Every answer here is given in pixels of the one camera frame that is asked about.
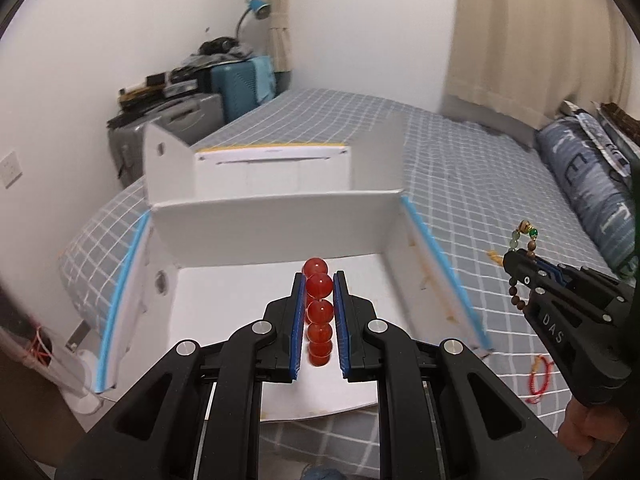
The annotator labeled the red string bracelet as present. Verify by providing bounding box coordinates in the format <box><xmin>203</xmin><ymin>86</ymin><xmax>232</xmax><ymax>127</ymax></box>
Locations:
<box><xmin>527</xmin><ymin>355</ymin><xmax>553</xmax><ymax>403</ymax></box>

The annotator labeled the blue desk lamp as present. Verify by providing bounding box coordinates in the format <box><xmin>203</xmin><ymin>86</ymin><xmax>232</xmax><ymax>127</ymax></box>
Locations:
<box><xmin>235</xmin><ymin>0</ymin><xmax>272</xmax><ymax>41</ymax></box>

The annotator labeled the narrow beige curtain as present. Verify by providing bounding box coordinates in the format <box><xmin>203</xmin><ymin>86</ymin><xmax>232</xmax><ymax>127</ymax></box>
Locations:
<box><xmin>242</xmin><ymin>0</ymin><xmax>293</xmax><ymax>73</ymax></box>

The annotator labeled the black electronics stack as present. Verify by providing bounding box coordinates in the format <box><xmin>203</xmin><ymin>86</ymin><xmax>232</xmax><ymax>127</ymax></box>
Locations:
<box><xmin>117</xmin><ymin>72</ymin><xmax>211</xmax><ymax>111</ymax></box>

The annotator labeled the wide beige curtain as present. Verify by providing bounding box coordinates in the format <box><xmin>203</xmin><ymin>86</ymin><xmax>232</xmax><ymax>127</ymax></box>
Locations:
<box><xmin>442</xmin><ymin>0</ymin><xmax>640</xmax><ymax>131</ymax></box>

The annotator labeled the blue patterned pillow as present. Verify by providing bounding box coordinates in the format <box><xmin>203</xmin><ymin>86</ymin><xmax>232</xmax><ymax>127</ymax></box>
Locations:
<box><xmin>535</xmin><ymin>115</ymin><xmax>640</xmax><ymax>271</ymax></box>

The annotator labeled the red bead bracelet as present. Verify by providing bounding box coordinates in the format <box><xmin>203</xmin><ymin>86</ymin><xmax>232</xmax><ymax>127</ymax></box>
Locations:
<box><xmin>301</xmin><ymin>257</ymin><xmax>335</xmax><ymax>367</ymax></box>

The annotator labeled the brown wooden bead bracelet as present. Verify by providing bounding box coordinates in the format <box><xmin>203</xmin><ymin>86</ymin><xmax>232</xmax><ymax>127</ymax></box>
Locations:
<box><xmin>506</xmin><ymin>219</ymin><xmax>548</xmax><ymax>317</ymax></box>

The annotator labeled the white plastic stand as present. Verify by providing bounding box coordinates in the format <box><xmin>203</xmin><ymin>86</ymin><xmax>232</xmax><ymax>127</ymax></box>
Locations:
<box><xmin>64</xmin><ymin>320</ymin><xmax>110</xmax><ymax>416</ymax></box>

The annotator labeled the grey suitcase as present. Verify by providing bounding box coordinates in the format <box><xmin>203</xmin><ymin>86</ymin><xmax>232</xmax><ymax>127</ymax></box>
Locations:
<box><xmin>107</xmin><ymin>92</ymin><xmax>226</xmax><ymax>186</ymax></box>

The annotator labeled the white wall socket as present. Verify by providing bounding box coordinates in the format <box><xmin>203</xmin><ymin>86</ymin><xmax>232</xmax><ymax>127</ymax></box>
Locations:
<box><xmin>0</xmin><ymin>149</ymin><xmax>23</xmax><ymax>190</ymax></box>

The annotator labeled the grey plaid bed sheet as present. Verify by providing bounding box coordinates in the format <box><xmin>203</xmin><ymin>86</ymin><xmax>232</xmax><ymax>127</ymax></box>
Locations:
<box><xmin>57</xmin><ymin>87</ymin><xmax>640</xmax><ymax>480</ymax></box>

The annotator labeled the white cardboard box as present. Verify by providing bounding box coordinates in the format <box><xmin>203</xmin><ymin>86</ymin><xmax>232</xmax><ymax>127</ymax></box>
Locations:
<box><xmin>92</xmin><ymin>110</ymin><xmax>493</xmax><ymax>421</ymax></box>

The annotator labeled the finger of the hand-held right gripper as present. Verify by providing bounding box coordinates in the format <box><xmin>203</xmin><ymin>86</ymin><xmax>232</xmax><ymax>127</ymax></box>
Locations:
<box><xmin>503</xmin><ymin>249</ymin><xmax>577</xmax><ymax>312</ymax></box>
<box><xmin>538</xmin><ymin>259</ymin><xmax>627</xmax><ymax>297</ymax></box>

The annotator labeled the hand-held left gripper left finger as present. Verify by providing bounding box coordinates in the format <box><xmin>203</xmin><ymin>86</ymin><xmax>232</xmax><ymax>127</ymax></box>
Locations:
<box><xmin>54</xmin><ymin>271</ymin><xmax>307</xmax><ymax>480</ymax></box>

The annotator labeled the clear plastic bag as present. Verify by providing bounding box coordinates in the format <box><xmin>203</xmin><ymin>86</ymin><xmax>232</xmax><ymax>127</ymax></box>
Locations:
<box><xmin>0</xmin><ymin>322</ymin><xmax>57</xmax><ymax>378</ymax></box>

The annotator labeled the teal suitcase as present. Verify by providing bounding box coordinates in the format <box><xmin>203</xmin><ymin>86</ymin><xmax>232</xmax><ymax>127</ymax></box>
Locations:
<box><xmin>210</xmin><ymin>56</ymin><xmax>277</xmax><ymax>123</ymax></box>

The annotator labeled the person's right hand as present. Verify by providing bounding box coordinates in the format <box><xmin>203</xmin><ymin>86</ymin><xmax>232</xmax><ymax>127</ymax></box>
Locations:
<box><xmin>557</xmin><ymin>399</ymin><xmax>637</xmax><ymax>457</ymax></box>

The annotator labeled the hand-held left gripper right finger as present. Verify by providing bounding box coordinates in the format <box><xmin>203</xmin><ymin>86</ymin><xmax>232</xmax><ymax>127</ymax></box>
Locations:
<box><xmin>334</xmin><ymin>270</ymin><xmax>586</xmax><ymax>480</ymax></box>

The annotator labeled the dark clothes pile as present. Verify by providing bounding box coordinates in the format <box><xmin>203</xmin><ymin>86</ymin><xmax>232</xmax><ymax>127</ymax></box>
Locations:
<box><xmin>182</xmin><ymin>37</ymin><xmax>256</xmax><ymax>68</ymax></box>

